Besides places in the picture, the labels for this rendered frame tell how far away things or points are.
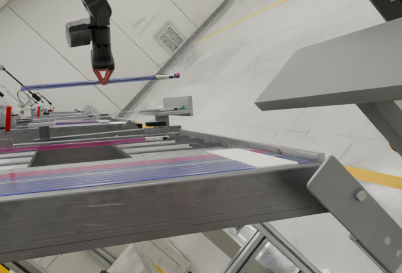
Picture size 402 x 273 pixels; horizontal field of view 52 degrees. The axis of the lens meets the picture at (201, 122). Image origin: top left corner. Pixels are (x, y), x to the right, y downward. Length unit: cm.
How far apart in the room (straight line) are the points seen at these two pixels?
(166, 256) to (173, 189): 161
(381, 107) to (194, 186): 76
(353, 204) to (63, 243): 32
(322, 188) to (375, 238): 10
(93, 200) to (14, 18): 832
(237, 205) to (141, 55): 829
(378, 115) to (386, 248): 63
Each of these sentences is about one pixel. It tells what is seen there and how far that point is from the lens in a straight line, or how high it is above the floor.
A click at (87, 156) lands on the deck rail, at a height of 87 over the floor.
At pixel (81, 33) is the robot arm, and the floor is 111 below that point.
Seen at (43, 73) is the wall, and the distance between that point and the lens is 856.
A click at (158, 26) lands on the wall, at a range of 890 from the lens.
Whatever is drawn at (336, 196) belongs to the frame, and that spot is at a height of 72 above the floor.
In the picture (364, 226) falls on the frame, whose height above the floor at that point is 67.
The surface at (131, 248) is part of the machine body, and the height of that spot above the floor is 62.
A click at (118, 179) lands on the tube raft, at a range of 50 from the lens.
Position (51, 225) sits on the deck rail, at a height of 93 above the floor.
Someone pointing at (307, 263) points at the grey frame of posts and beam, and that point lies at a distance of 145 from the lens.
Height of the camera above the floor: 101
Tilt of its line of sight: 15 degrees down
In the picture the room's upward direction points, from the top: 46 degrees counter-clockwise
